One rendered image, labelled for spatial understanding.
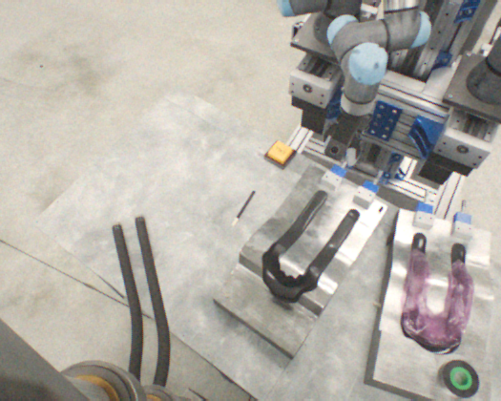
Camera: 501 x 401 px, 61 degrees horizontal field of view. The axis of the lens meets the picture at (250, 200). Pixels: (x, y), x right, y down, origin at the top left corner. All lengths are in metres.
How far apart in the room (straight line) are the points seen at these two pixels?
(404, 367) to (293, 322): 0.28
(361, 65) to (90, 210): 0.93
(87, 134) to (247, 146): 1.43
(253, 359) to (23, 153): 1.99
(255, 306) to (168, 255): 0.31
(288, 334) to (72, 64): 2.45
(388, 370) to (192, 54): 2.36
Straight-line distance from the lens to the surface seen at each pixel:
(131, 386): 0.46
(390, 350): 1.13
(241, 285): 1.17
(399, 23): 1.06
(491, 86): 1.38
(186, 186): 1.39
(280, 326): 1.15
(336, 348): 1.21
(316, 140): 2.20
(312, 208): 1.25
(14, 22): 3.64
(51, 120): 2.86
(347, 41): 1.00
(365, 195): 1.25
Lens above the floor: 1.98
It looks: 61 degrees down
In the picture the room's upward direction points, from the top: 3 degrees counter-clockwise
